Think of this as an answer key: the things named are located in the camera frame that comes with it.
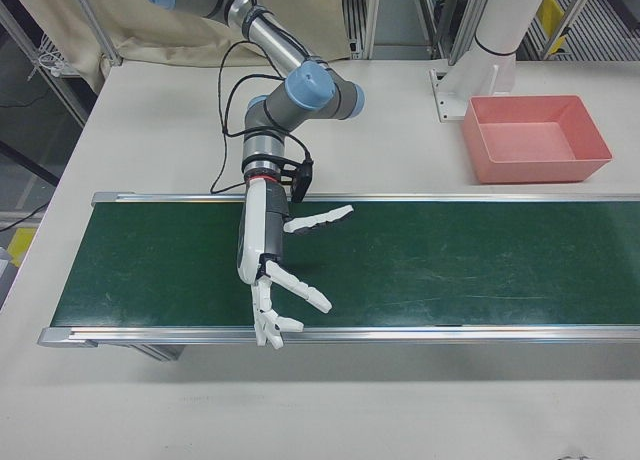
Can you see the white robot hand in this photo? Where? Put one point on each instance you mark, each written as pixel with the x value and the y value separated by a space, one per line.
pixel 255 220

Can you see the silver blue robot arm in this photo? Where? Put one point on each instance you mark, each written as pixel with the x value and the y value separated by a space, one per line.
pixel 305 90

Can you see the pink plastic box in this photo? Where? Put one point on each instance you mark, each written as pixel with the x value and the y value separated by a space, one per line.
pixel 530 172

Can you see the green conveyor belt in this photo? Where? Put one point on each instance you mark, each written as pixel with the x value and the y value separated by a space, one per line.
pixel 425 265

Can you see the beige fabric curtain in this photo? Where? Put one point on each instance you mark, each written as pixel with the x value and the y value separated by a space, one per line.
pixel 125 35

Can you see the white cylindrical column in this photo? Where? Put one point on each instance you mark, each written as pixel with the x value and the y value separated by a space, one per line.
pixel 510 15

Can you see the yellow plastic piece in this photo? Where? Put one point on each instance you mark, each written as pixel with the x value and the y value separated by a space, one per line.
pixel 550 10

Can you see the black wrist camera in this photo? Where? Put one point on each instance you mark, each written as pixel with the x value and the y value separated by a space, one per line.
pixel 302 177

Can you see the aluminium frame post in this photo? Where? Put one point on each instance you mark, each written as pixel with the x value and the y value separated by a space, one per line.
pixel 370 15
pixel 462 30
pixel 97 30

